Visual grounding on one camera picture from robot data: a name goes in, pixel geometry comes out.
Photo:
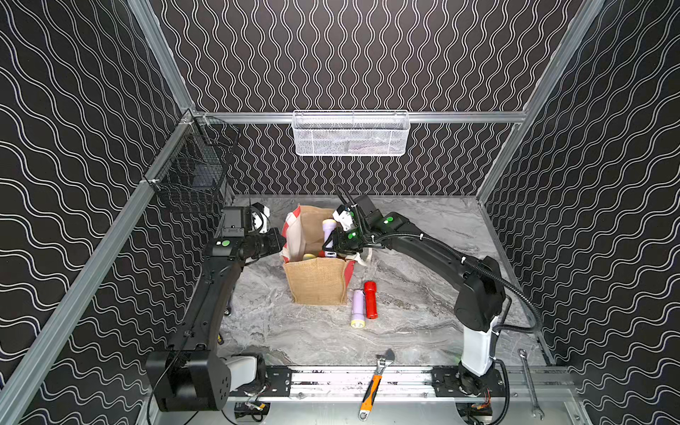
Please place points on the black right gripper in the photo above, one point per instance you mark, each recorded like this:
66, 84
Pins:
343, 243

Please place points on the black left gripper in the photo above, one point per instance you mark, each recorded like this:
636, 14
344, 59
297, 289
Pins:
274, 242

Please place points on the red flashlight front row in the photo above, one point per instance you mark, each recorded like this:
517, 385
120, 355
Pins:
370, 290

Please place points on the jute tote bag red trim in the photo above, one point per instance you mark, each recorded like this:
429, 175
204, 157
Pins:
319, 282

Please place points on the lavender flashlight yellow head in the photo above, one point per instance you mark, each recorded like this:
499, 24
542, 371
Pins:
358, 319

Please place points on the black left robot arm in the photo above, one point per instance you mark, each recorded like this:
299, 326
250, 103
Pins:
188, 375

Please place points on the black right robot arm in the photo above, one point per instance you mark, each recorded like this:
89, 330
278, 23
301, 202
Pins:
482, 291

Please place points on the silver combination wrench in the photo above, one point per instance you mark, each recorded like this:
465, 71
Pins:
536, 411

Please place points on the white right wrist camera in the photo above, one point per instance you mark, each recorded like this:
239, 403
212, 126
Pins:
345, 218

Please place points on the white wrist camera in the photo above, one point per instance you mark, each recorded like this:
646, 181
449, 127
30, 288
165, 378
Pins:
261, 217
345, 218

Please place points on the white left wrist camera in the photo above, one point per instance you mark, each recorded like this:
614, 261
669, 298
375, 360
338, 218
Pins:
261, 217

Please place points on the black wire mesh basket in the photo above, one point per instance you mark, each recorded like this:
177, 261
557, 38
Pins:
195, 177

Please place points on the white wire mesh basket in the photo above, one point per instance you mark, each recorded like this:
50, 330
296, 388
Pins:
345, 133

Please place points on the orange handled adjustable wrench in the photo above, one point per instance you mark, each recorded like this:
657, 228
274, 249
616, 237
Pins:
368, 400

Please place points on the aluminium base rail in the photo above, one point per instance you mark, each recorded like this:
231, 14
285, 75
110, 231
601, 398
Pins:
402, 384

